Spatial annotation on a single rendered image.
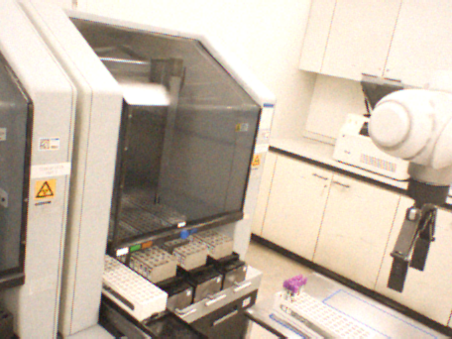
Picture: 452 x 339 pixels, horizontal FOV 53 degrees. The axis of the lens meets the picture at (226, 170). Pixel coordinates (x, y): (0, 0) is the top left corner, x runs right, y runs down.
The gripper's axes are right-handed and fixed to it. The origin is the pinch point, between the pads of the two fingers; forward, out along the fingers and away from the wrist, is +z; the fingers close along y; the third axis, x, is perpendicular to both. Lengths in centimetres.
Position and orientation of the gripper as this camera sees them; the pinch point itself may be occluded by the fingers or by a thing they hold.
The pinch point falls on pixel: (406, 274)
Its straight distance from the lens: 103.8
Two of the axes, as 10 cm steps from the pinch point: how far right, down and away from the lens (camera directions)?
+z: -1.1, 9.6, 2.6
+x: -7.7, -2.5, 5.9
